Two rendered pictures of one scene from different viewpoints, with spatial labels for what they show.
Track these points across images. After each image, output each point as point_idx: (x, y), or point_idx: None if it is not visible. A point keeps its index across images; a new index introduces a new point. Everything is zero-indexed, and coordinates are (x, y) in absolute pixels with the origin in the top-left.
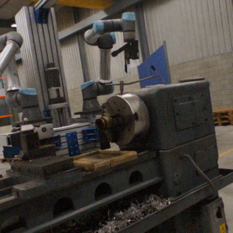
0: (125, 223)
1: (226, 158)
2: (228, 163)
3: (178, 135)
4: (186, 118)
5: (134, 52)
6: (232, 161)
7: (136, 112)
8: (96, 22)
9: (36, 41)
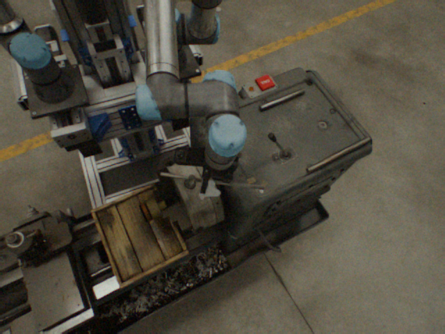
0: (158, 296)
1: (405, 10)
2: (397, 28)
3: (263, 218)
4: (288, 203)
5: (220, 178)
6: (405, 26)
7: (201, 226)
8: (140, 106)
9: None
